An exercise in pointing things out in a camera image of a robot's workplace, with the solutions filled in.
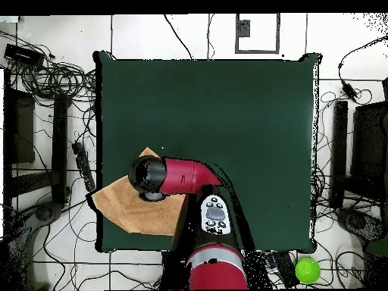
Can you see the grey square floor frame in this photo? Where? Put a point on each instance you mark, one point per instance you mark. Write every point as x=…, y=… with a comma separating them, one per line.
x=236, y=36

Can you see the black power strip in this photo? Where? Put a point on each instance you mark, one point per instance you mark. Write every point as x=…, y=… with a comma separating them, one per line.
x=83, y=163

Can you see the black power adapter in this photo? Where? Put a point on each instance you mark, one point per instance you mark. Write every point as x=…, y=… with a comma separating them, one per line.
x=349, y=91

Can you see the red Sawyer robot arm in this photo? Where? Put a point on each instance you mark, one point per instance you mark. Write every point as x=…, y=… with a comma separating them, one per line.
x=188, y=177

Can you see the green ball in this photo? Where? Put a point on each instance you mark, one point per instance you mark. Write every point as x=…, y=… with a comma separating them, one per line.
x=308, y=270

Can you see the black stand leg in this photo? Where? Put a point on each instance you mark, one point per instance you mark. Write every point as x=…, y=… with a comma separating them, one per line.
x=339, y=151
x=59, y=145

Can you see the black rectangular box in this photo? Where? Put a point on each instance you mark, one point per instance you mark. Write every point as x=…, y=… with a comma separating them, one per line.
x=22, y=55

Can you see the orange terry towel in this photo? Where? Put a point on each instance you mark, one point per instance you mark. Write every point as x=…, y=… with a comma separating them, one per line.
x=142, y=215

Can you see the dark green table cloth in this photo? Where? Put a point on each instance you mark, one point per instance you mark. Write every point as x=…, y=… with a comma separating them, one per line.
x=212, y=106

